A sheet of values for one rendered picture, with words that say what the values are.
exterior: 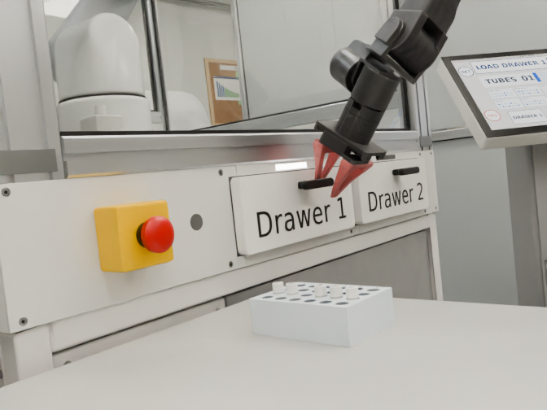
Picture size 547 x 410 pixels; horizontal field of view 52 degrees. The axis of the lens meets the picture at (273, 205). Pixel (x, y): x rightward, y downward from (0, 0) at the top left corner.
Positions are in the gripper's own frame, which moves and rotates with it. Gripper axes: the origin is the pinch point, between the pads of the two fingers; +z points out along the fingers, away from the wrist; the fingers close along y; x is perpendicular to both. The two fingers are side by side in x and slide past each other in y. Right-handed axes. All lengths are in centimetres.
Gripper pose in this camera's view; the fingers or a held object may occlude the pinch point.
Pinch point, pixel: (327, 186)
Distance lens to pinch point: 89.4
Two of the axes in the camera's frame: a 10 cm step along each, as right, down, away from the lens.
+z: -3.7, 8.3, 4.1
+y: -6.8, -5.4, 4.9
